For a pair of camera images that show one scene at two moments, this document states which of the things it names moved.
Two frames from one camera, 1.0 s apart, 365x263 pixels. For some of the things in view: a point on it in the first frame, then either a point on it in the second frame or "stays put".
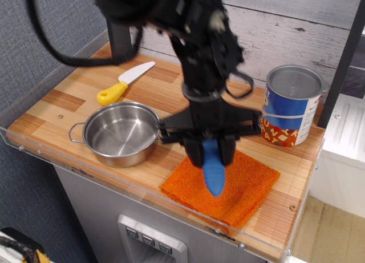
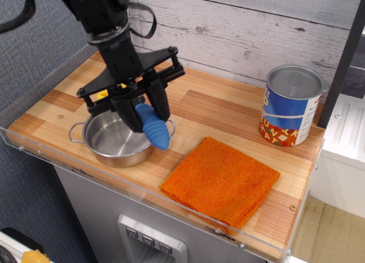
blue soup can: [292, 97] stays put
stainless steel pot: [120, 134] stays put
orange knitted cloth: [247, 183] stays put
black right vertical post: [344, 61] stays put
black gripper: [209, 128] → [128, 71]
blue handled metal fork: [213, 168] → [154, 129]
